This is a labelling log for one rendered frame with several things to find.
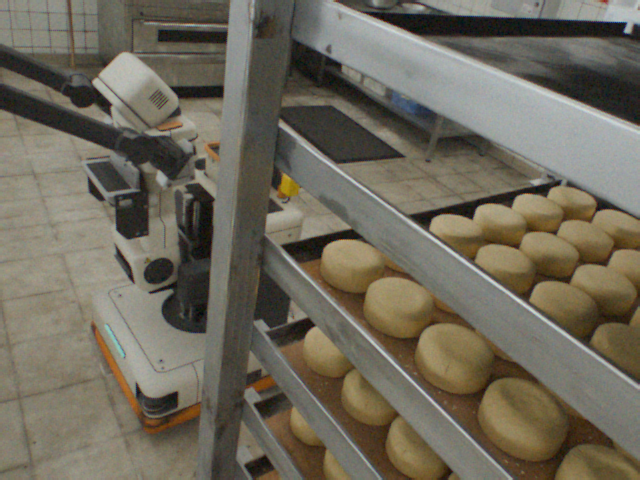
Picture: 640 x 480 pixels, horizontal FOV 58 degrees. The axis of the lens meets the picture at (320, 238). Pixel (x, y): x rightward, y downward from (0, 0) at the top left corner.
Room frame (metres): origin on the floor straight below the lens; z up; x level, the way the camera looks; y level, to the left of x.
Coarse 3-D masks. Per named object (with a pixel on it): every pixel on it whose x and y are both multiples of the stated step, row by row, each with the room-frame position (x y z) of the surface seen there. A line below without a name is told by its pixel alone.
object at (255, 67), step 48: (240, 0) 0.37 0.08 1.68; (288, 0) 0.38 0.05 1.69; (240, 48) 0.37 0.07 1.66; (240, 96) 0.36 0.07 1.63; (240, 144) 0.36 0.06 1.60; (240, 192) 0.36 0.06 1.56; (240, 240) 0.36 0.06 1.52; (240, 288) 0.37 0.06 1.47; (240, 336) 0.37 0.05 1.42; (240, 384) 0.37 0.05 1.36
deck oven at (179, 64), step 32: (128, 0) 4.52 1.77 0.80; (160, 0) 4.58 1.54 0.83; (192, 0) 4.73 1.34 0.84; (224, 0) 4.93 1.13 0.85; (128, 32) 4.52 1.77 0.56; (160, 32) 4.65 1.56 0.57; (192, 32) 4.80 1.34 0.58; (224, 32) 4.97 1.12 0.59; (160, 64) 4.67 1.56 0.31; (192, 64) 4.83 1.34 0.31; (224, 64) 5.00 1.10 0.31; (288, 64) 5.37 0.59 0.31; (192, 96) 4.88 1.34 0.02
